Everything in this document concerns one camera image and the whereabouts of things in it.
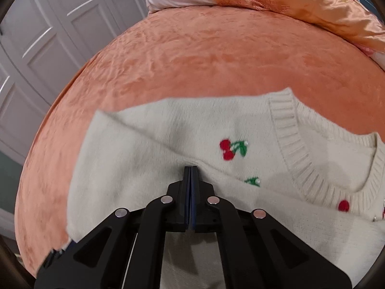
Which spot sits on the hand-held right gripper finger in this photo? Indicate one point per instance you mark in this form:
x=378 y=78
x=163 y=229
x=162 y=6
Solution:
x=194 y=198
x=187 y=198

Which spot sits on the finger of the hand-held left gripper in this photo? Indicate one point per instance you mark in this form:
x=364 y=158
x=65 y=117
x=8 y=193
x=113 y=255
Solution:
x=55 y=254

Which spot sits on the cream cherry knit sweater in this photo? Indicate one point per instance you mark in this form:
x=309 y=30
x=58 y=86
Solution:
x=156 y=138

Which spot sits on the orange plush bed blanket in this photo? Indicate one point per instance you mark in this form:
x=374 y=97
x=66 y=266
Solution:
x=186 y=63

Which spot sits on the white panelled wardrobe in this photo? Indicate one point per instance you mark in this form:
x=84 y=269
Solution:
x=51 y=36

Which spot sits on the orange floral satin pillow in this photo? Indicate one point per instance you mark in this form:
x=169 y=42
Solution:
x=288 y=0

